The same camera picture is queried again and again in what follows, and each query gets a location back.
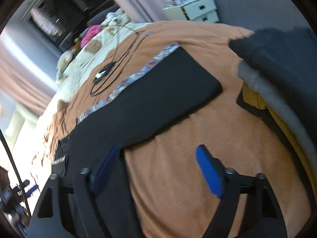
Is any black t-shirt with patterned trim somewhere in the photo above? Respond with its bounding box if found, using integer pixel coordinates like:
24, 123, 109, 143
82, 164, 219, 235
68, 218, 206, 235
52, 43, 222, 176

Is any stack of folded clothes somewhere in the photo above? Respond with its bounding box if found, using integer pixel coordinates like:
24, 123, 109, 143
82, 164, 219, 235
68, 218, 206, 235
229, 27, 317, 162

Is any brown fleece blanket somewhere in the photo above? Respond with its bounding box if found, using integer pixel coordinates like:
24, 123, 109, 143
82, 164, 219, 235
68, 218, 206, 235
39, 21, 311, 237

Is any pink curtain left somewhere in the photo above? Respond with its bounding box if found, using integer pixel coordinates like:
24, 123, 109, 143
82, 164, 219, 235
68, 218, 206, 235
1, 39, 56, 116

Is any beige plush toy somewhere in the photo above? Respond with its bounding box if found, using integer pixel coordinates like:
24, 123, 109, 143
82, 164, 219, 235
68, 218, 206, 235
56, 48, 76, 81

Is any pink plush toy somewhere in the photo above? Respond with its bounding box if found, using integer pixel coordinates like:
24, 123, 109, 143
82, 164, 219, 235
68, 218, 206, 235
81, 25, 103, 48

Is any white bedside drawer cabinet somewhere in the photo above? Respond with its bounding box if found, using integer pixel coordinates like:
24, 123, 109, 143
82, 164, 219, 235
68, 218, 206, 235
162, 0, 220, 23

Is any cream bear print bedding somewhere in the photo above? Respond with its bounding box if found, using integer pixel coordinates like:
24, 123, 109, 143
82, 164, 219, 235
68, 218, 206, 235
36, 7, 154, 130

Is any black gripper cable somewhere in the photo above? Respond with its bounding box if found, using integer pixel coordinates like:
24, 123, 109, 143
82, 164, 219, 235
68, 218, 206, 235
0, 128, 33, 219

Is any black device with cable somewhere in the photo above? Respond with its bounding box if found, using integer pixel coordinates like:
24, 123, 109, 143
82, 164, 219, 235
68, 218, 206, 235
90, 31, 152, 97

